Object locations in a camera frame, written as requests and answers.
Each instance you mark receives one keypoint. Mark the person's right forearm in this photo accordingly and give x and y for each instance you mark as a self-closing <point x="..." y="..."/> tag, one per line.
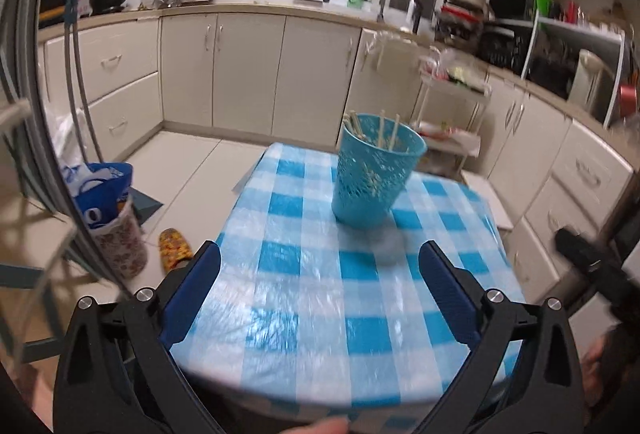
<point x="597" y="374"/>

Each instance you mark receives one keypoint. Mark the dark pump bottle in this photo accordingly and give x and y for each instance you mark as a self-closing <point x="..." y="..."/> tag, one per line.
<point x="413" y="13"/>

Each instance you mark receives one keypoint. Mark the red pot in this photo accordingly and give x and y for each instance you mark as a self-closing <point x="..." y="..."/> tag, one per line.
<point x="629" y="101"/>

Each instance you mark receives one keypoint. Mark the stack of pots and pans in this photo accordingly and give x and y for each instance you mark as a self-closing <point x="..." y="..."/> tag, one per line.
<point x="460" y="18"/>

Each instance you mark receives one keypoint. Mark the blue white shopping bag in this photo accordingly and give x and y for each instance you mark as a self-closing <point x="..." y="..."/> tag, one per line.
<point x="97" y="191"/>

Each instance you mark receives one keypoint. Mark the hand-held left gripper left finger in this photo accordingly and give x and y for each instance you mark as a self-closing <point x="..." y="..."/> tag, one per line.
<point x="192" y="294"/>

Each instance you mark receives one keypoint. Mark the white base cabinets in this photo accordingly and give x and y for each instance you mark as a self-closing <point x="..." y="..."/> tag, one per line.
<point x="240" y="73"/>

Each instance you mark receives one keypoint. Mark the white rolling cart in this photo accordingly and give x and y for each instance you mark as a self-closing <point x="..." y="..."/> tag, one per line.
<point x="470" y="98"/>

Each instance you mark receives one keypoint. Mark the white hanging bin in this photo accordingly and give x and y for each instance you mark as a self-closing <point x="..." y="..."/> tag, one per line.
<point x="387" y="48"/>

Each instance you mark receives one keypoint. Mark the yellow slipper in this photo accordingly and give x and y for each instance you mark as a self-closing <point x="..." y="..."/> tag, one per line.
<point x="175" y="249"/>

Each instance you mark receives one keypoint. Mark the black cooker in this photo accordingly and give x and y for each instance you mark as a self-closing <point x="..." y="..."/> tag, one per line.
<point x="552" y="66"/>

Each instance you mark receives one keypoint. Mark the green bag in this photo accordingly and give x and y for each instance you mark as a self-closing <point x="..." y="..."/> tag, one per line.
<point x="544" y="3"/>

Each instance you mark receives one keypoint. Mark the blue perforated plastic basket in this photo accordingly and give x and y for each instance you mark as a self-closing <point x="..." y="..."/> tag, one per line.
<point x="370" y="184"/>

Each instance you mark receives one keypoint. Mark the floral patterned bin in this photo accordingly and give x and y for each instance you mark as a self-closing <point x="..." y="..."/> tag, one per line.
<point x="122" y="244"/>

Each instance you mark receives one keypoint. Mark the white thermo pot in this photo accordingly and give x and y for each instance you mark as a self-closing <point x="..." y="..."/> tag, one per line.
<point x="587" y="81"/>

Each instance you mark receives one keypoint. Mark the white shelf rack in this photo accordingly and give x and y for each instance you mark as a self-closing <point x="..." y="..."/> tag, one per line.
<point x="590" y="31"/>

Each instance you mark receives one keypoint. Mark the dark grey floor mat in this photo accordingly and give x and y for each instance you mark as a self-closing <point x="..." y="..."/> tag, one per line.
<point x="147" y="206"/>

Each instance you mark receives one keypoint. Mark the blue white checkered tablecloth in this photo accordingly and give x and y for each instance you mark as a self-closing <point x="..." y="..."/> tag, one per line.
<point x="310" y="289"/>

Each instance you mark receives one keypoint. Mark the black toaster oven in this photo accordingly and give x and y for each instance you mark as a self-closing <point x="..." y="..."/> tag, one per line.
<point x="505" y="48"/>

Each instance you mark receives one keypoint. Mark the plastic bag of food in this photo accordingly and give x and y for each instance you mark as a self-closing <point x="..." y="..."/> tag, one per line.
<point x="457" y="71"/>

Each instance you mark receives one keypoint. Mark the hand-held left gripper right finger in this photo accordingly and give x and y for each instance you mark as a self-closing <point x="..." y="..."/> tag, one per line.
<point x="450" y="294"/>

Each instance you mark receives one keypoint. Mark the red white snack bag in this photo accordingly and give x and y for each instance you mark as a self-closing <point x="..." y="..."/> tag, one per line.
<point x="447" y="136"/>

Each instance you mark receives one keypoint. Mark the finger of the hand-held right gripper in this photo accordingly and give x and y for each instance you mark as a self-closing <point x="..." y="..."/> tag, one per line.
<point x="590" y="266"/>

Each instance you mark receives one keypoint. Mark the white step stool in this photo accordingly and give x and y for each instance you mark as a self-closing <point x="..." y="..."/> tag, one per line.
<point x="487" y="199"/>

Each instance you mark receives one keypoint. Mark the bundle of wooden chopsticks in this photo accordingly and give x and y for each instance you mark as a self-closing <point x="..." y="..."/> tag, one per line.
<point x="380" y="131"/>

